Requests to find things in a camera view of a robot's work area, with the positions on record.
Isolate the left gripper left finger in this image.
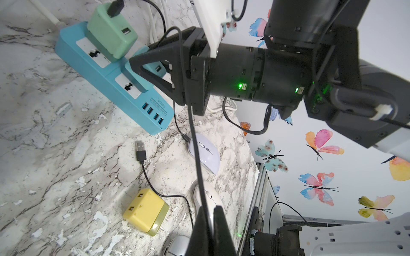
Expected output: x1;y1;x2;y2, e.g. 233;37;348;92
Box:
185;207;214;256

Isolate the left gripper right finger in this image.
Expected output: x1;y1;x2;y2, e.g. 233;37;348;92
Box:
213;205;237;256

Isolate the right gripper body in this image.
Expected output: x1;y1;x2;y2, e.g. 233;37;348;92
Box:
189;27;312;115

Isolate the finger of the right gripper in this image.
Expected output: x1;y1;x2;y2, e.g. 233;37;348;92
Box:
129;27;196;75
134;68;192;106

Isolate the white mouse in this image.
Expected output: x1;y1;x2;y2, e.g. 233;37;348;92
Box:
193;181;225;231

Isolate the black cable teal strip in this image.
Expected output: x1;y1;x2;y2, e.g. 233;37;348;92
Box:
160;26;212;233

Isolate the yellow green charger plug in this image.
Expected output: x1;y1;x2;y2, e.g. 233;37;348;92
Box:
123;188;169;236

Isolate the teal power strip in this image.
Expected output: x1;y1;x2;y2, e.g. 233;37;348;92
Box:
55;22;174;135

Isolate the silver mouse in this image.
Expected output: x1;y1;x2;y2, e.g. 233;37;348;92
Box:
163;235;190;256

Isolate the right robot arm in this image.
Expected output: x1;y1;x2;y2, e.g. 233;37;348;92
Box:
129;1;410;157

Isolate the green plug on teal strip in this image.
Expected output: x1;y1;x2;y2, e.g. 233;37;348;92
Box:
86;1;138;63

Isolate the black cable lavender mouse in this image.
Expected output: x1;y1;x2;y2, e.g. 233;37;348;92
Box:
173;102;191;143

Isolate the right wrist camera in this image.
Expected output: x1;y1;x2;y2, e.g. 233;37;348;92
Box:
190;0;232;59

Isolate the aluminium front rail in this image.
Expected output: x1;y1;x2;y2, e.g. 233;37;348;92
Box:
238;163;283;256

